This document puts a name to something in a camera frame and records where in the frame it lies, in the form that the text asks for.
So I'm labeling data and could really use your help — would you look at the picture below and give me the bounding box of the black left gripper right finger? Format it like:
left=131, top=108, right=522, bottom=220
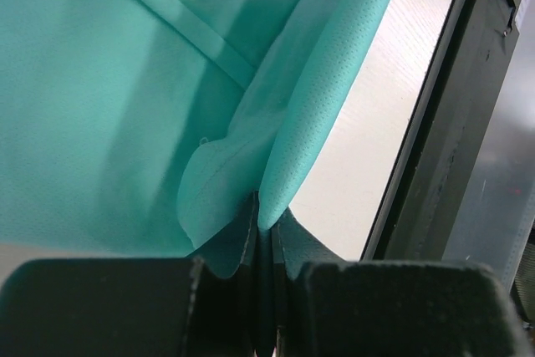
left=271, top=212, right=531, bottom=356

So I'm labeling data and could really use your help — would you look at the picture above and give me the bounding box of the teal t shirt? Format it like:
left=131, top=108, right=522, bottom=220
left=1, top=0, right=389, bottom=257

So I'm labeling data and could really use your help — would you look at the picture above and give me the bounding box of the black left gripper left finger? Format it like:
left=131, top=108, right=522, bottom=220
left=1, top=194, right=258, bottom=356

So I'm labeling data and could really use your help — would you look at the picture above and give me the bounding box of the reflective metal sheet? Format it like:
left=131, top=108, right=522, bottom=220
left=443, top=0, right=534, bottom=288

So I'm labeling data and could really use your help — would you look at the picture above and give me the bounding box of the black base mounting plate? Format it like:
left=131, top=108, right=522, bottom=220
left=362, top=0, right=522, bottom=261

